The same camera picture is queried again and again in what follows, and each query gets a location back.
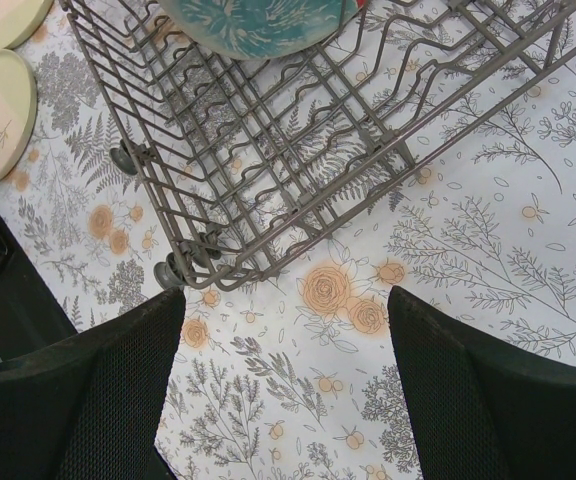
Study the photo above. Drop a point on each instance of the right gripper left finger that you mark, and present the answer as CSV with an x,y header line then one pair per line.
x,y
89,406

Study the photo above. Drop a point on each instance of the grey wire dish rack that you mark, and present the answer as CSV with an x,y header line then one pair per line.
x,y
249,164

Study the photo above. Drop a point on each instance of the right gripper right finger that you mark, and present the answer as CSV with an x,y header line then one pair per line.
x,y
479,407

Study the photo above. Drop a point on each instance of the red teal flower plate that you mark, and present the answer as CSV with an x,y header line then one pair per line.
x,y
259,29

